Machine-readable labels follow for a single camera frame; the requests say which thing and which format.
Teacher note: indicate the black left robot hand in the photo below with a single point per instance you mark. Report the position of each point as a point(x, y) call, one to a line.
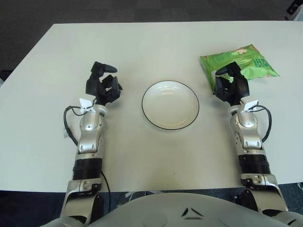
point(92, 85)

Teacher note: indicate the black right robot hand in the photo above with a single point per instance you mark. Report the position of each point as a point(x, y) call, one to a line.
point(239, 87)

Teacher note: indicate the green snack bag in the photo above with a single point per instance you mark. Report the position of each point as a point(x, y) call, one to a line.
point(251, 59)

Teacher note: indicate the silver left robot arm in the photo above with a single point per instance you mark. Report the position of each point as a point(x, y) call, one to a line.
point(90, 123)

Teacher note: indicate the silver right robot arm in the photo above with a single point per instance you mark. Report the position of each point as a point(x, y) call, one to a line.
point(248, 123)

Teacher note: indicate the white plate with black rim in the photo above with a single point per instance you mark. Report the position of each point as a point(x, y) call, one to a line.
point(170, 106)

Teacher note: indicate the white right wrist tag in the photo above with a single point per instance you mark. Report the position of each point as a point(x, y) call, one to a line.
point(251, 104)

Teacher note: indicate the white wrist tag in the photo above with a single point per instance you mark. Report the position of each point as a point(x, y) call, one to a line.
point(251, 104)
point(84, 104)

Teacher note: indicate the white left wrist tag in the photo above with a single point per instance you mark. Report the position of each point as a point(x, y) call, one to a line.
point(84, 104)

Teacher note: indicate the black chair base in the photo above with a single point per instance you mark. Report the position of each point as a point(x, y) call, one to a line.
point(294, 6)

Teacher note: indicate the grey robot torso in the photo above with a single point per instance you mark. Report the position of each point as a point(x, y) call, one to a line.
point(165, 210)

